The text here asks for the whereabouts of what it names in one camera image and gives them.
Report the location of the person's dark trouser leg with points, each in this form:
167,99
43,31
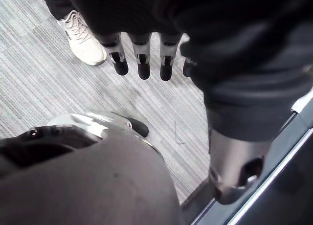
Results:
55,2

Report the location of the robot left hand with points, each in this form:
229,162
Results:
220,39

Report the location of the robot silver leg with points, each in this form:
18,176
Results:
85,171

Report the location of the robot dark foot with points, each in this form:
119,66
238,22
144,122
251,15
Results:
138,127

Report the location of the person's white shoe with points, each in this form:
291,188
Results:
82,40

